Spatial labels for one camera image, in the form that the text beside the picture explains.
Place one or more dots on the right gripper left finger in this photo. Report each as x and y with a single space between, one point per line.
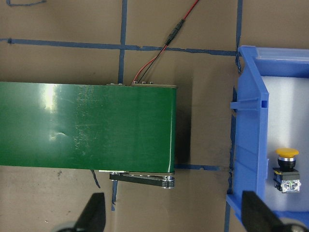
93 217

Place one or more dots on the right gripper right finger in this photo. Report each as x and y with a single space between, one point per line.
256 216

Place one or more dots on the yellow push button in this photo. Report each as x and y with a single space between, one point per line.
286 177

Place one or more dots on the green conveyor belt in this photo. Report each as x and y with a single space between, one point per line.
127 131

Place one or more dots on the right blue plastic bin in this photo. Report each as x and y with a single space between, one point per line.
272 112

